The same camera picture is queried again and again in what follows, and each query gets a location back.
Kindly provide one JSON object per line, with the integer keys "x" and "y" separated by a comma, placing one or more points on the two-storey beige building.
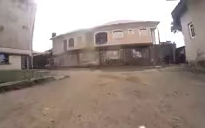
{"x": 106, "y": 43}

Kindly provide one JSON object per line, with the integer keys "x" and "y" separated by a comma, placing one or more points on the brown dirt road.
{"x": 110, "y": 100}

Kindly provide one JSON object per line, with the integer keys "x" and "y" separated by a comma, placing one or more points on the robot's own part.
{"x": 142, "y": 126}

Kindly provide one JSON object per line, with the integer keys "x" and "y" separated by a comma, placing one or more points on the grass strip with kerb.
{"x": 13, "y": 77}

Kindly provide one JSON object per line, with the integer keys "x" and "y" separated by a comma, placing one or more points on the tall grey building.
{"x": 10, "y": 30}

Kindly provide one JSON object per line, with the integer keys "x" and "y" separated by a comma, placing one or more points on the white building with window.
{"x": 200, "y": 33}

